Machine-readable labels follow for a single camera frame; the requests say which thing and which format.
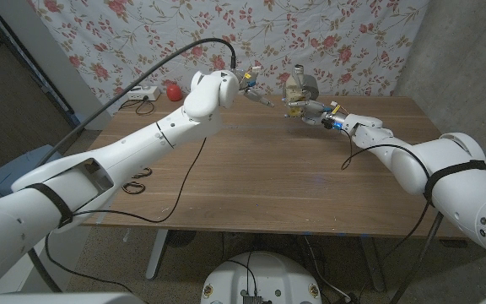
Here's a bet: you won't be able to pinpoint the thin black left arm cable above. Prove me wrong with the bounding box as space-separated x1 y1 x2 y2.
44 137 208 296

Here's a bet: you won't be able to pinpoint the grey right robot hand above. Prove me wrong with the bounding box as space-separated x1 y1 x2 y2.
283 99 348 130

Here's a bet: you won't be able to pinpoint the grey floor cable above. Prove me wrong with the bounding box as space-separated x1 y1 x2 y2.
301 235 354 304

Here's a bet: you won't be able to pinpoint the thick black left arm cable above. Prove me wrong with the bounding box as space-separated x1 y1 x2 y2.
27 37 238 293

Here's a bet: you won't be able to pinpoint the grey duct tape roll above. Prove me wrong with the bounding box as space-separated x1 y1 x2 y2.
293 63 321 102

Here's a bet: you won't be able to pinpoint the white table leg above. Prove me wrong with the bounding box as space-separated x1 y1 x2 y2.
145 229 170 282

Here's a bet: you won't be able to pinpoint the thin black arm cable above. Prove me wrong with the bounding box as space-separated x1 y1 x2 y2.
44 137 208 296
339 128 434 258

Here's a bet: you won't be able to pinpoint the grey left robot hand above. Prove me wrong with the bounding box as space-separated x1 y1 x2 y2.
236 66 276 108

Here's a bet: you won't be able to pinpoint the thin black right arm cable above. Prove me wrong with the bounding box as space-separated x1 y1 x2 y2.
339 128 434 258

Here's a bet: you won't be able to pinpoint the red ball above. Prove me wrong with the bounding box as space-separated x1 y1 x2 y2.
165 84 184 103

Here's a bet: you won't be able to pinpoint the grey table leg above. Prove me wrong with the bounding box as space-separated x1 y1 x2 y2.
359 236 387 293

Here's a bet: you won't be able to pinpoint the black round disc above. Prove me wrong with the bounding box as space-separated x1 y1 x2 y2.
165 230 197 248

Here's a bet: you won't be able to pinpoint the clear plastic bottle yellow label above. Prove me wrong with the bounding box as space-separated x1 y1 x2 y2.
283 67 307 118

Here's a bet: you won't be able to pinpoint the floral backdrop cloth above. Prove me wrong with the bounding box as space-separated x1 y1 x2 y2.
27 0 430 117

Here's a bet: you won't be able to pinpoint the scissors orange black handles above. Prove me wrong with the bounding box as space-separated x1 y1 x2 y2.
120 167 154 195

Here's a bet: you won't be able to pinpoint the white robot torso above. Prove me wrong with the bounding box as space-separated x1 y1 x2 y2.
200 251 323 304

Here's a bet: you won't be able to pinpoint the black power strip cable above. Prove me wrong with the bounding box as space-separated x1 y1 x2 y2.
119 99 156 117

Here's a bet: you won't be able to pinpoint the white power strip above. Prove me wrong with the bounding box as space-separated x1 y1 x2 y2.
125 85 162 102

